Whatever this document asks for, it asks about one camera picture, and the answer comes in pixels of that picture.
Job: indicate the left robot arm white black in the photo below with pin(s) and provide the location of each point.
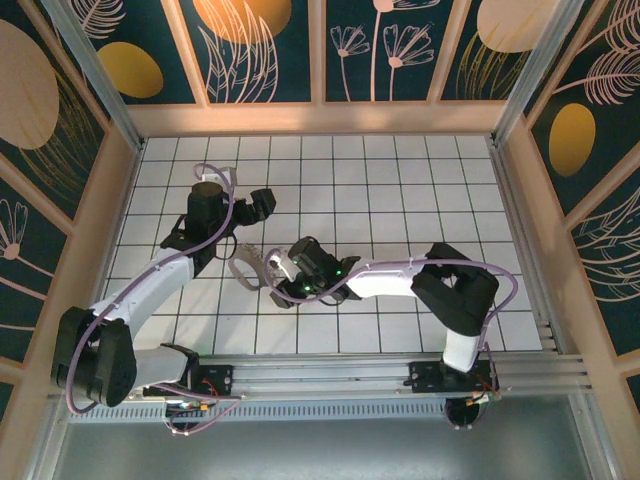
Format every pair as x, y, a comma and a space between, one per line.
160, 280

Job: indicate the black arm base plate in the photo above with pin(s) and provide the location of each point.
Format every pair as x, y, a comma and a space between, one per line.
422, 377
220, 377

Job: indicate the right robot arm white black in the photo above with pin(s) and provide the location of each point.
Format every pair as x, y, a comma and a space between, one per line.
385, 282

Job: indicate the aluminium corner post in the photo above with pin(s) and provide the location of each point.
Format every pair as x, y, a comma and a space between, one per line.
100, 80
537, 70

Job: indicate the aluminium mounting rail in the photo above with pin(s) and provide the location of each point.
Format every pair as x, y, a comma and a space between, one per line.
320, 375

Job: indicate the grey metal sheet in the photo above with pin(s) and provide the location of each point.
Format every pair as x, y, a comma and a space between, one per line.
320, 455

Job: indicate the aluminium side rail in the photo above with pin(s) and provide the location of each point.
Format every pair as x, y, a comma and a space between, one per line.
520, 235

